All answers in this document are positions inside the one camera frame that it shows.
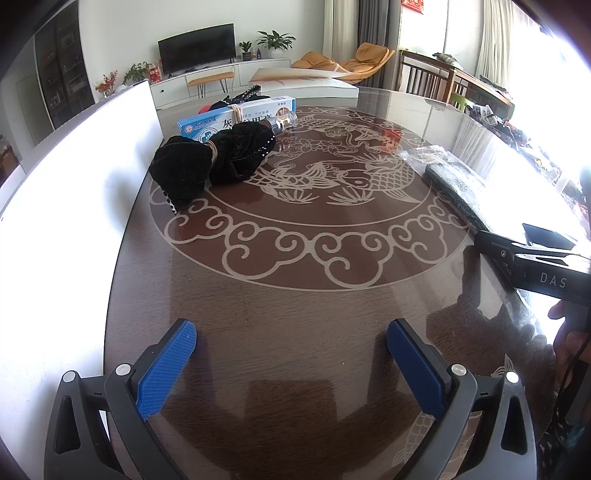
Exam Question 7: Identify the grey curtain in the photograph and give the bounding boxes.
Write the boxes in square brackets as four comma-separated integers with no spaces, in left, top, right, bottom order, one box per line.
[358,0,402,88]

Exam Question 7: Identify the black hair claw clip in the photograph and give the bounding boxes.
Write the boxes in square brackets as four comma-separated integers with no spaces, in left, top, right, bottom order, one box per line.
[217,85,273,112]

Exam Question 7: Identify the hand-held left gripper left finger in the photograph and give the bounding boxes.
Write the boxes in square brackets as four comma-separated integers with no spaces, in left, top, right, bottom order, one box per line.
[44,318,198,480]

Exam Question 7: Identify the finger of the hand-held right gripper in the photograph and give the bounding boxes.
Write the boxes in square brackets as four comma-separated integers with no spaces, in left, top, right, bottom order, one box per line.
[474,230,525,278]
[522,223,579,254]

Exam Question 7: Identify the red flowers in white vase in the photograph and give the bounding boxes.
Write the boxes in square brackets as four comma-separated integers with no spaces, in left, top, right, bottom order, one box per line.
[95,70,118,97]

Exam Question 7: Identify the white sheer curtain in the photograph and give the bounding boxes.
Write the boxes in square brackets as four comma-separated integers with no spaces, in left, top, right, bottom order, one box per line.
[478,0,515,86]

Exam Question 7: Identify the orange bench with black legs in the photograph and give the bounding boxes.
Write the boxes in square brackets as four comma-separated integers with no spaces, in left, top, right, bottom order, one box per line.
[187,71,236,100]

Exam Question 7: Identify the orange lounge chair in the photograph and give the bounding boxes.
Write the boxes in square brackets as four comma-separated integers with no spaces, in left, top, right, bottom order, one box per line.
[291,42,395,85]

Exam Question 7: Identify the cream curtain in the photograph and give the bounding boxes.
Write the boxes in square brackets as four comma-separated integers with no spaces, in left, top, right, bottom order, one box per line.
[323,0,361,63]

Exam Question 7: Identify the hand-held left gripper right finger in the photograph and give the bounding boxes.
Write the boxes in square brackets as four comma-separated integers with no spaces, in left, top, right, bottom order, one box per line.
[386,318,539,480]

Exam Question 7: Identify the dark glass cabinet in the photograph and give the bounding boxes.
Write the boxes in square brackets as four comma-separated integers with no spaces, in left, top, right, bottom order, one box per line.
[34,16,95,130]

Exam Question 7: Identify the black velvet bow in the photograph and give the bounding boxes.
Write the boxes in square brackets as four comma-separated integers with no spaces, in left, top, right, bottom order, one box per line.
[148,122,278,214]

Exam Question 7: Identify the white TV cabinet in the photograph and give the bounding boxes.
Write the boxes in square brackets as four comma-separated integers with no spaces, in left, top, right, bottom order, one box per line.
[99,58,296,110]

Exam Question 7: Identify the dark wooden chair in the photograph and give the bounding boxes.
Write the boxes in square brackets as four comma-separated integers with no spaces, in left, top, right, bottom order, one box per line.
[399,50,467,104]

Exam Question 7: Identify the bushy green potted plant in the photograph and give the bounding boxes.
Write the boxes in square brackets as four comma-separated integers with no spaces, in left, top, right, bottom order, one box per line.
[122,62,151,86]

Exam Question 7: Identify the person's right hand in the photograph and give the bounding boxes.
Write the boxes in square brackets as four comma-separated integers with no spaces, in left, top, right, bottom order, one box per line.
[548,295,591,366]

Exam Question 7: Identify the white board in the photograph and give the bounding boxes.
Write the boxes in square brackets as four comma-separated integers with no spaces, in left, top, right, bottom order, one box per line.
[0,78,165,462]

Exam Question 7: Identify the patterned rug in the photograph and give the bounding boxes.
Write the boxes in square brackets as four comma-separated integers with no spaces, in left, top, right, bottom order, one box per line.
[540,415,591,480]

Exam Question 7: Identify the blue and white medicine box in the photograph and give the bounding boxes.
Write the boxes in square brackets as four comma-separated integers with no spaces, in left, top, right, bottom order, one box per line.
[178,95,297,146]

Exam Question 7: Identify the phone case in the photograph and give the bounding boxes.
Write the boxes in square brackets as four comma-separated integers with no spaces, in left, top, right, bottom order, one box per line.
[399,145,583,252]

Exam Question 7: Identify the large green potted plant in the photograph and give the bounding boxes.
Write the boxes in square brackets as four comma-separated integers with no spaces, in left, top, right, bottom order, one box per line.
[256,30,296,58]

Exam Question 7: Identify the pile of assorted clutter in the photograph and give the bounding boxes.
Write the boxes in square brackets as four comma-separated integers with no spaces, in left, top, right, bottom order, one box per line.
[466,104,591,204]

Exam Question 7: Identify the black television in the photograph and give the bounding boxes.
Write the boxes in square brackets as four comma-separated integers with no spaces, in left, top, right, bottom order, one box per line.
[158,23,235,77]

